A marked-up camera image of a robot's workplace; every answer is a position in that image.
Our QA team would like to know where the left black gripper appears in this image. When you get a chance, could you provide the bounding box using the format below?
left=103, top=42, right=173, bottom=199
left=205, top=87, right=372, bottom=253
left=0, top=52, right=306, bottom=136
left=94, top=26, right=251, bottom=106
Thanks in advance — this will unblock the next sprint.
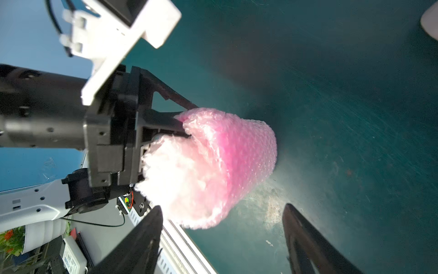
left=1, top=64, right=189, bottom=187

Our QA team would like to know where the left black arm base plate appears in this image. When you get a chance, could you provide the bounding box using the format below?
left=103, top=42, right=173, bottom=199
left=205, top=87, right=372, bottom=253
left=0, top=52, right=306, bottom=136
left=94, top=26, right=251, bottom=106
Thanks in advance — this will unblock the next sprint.
left=117, top=190, right=149, bottom=217

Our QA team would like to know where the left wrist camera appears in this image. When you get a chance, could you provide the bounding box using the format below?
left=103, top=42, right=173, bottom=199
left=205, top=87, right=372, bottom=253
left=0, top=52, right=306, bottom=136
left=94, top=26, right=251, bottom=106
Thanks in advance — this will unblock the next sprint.
left=59, top=0, right=182, bottom=106

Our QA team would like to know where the aluminium front rail frame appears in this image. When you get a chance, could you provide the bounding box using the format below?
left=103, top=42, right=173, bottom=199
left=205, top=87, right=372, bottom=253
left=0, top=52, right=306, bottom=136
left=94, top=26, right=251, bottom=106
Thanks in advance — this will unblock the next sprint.
left=127, top=203, right=216, bottom=274

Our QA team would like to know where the beige tape dispenser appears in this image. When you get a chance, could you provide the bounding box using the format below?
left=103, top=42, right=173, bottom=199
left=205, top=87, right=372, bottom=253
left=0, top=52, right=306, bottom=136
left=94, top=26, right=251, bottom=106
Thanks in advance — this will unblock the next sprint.
left=420, top=2, right=438, bottom=41

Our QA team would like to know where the clear bubble wrap sheet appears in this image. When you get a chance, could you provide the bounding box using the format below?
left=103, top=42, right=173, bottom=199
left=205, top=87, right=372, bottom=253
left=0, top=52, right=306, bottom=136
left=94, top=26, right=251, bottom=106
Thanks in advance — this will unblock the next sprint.
left=134, top=107, right=278, bottom=230

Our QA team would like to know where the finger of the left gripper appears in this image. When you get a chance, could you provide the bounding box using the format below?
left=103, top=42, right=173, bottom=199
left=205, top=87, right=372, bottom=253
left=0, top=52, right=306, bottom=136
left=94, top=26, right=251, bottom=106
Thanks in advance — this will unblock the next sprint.
left=138, top=69, right=197, bottom=110

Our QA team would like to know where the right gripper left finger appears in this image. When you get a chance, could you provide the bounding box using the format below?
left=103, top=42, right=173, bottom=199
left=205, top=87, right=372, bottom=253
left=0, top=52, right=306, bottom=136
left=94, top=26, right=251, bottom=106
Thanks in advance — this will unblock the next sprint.
left=90, top=206, right=164, bottom=274

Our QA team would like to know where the pink plastic wine glass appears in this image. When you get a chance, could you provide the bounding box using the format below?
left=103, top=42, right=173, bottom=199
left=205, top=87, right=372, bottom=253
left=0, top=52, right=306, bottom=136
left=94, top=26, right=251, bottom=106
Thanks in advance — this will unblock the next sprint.
left=176, top=108, right=277, bottom=219

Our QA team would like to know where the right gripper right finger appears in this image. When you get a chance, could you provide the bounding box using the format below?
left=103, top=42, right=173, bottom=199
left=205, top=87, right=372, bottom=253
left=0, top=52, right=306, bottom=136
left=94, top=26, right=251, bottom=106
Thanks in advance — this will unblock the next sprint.
left=282, top=203, right=361, bottom=274

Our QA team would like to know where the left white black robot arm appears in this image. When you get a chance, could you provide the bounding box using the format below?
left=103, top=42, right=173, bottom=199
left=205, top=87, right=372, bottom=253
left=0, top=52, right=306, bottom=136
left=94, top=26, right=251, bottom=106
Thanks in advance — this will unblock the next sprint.
left=1, top=65, right=195, bottom=231

